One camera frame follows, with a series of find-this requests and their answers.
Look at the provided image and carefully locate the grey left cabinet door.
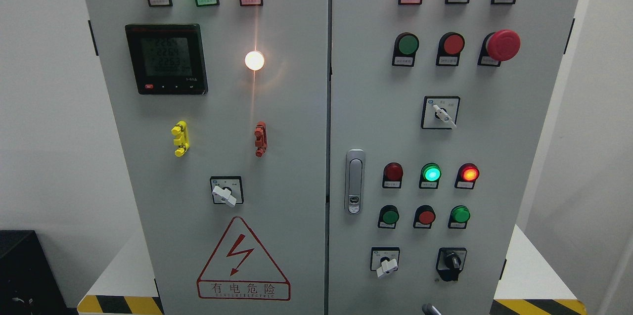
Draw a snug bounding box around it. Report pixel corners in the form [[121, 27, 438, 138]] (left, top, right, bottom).
[[86, 0, 328, 315]]

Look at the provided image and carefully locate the green push button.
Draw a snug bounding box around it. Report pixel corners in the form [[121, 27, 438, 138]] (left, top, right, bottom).
[[392, 33, 420, 67], [377, 204, 400, 229], [448, 205, 472, 229]]

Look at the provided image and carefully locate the left door selector switch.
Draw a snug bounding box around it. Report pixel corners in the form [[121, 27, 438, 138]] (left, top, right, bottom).
[[210, 176, 244, 208]]

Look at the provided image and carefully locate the yellow test terminal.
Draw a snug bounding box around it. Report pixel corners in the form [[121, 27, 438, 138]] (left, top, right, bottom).
[[171, 120, 190, 157]]

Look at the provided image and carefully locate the grey right cabinet door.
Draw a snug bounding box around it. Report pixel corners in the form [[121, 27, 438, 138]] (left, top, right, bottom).
[[328, 0, 578, 315]]

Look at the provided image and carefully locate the black key selector switch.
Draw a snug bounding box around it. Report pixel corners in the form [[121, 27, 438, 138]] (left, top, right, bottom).
[[436, 247, 467, 282]]

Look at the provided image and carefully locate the red push button upper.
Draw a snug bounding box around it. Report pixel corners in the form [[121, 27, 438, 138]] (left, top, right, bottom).
[[436, 32, 465, 67]]

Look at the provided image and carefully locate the red indicator light middle right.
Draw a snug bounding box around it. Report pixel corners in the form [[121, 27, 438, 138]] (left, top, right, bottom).
[[454, 163, 480, 189]]

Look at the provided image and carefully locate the green push button upper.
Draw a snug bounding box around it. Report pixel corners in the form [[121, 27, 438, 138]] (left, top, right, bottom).
[[392, 33, 420, 67]]

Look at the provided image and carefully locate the red indicator light middle left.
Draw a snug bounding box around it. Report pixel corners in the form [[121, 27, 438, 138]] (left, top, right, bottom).
[[382, 162, 404, 188]]

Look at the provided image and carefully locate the upper right selector switch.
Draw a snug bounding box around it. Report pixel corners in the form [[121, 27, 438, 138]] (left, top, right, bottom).
[[421, 96, 460, 130]]

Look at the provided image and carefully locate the white indicator light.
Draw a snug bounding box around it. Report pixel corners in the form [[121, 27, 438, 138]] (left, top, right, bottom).
[[244, 50, 265, 71]]

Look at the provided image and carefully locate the green indicator light middle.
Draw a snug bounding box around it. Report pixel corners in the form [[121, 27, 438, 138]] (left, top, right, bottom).
[[418, 163, 442, 189]]

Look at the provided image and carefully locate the red test terminal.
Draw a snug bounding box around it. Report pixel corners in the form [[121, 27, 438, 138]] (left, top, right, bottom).
[[254, 121, 268, 158]]

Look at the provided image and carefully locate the black box bottom left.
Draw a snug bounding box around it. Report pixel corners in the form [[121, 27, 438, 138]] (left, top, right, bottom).
[[0, 230, 66, 315]]

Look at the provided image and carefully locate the lower white selector switch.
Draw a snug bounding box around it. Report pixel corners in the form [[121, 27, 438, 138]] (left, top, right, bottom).
[[370, 247, 400, 279]]

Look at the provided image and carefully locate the green push button lower right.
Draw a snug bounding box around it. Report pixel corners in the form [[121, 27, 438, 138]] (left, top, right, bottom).
[[448, 205, 472, 229]]

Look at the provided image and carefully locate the silver door lock handle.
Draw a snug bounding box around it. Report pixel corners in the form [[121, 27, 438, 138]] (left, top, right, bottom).
[[344, 149, 365, 215]]

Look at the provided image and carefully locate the green push button lower left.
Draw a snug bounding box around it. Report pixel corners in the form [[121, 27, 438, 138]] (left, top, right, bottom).
[[377, 204, 400, 229]]

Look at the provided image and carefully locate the red push button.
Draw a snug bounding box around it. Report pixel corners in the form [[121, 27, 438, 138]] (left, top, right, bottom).
[[413, 205, 436, 229], [436, 32, 465, 67]]

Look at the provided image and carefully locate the red emergency stop button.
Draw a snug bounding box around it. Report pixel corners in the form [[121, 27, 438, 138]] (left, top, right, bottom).
[[478, 29, 521, 67]]

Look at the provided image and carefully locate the black digital power meter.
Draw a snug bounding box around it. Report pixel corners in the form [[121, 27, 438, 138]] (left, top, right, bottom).
[[125, 23, 208, 95]]

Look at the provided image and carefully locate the grey cabinet door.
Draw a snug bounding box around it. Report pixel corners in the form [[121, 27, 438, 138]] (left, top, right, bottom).
[[86, 0, 328, 315], [328, 0, 578, 315]]

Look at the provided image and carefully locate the red push button lower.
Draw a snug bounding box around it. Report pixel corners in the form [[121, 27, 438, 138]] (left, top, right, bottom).
[[413, 205, 436, 229]]

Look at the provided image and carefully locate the metallic robot hand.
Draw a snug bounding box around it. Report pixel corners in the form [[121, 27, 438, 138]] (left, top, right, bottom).
[[421, 303, 442, 315]]

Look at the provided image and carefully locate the red electrical warning sticker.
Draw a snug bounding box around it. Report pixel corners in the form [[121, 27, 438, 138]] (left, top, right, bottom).
[[196, 217, 291, 301]]

